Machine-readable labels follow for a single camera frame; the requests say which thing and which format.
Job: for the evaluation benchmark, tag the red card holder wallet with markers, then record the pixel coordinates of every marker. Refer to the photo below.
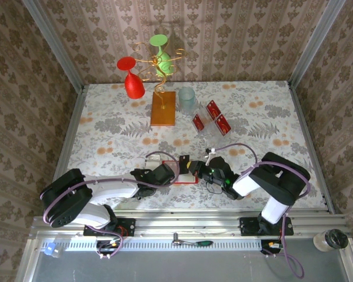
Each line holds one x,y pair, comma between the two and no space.
186,178

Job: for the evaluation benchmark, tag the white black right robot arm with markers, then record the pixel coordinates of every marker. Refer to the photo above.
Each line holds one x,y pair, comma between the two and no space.
247,185

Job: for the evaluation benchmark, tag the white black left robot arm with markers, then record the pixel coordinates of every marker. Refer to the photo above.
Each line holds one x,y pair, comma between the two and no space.
114,188

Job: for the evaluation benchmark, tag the red credit card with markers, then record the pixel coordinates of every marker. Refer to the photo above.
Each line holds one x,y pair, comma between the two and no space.
213,109
199,122
223,125

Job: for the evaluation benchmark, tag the clear glass tumbler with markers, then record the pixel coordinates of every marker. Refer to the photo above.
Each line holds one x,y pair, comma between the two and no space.
186,100

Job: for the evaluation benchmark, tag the yellow power plug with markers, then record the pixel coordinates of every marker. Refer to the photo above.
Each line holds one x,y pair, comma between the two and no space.
272,244
114,243

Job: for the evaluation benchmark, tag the grey metal panel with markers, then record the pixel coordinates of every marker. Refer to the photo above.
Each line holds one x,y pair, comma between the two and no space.
179,267

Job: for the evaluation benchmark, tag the red wine glass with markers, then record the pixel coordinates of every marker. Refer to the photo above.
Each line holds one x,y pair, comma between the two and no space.
133,85

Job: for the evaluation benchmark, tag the green wine glass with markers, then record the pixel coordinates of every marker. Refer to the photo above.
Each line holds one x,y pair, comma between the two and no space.
162,63

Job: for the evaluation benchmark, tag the blue white connector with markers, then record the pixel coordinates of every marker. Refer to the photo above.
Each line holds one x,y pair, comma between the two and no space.
49,249

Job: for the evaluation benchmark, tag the glass jar black lid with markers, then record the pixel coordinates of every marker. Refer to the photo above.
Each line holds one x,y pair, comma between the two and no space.
335,239

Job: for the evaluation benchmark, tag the aluminium front frame rail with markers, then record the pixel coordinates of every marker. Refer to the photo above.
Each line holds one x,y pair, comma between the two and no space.
188,223

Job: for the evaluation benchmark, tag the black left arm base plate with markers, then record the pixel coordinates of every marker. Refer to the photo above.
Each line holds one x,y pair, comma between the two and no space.
129,226

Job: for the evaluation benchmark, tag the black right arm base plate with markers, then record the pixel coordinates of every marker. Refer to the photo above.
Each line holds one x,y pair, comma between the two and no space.
246,226

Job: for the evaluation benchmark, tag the aluminium side rail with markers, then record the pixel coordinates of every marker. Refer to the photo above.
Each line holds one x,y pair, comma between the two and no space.
311,147
66,152

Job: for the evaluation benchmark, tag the aluminium frame post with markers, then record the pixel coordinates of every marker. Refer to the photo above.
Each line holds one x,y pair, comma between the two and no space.
315,44
56,47

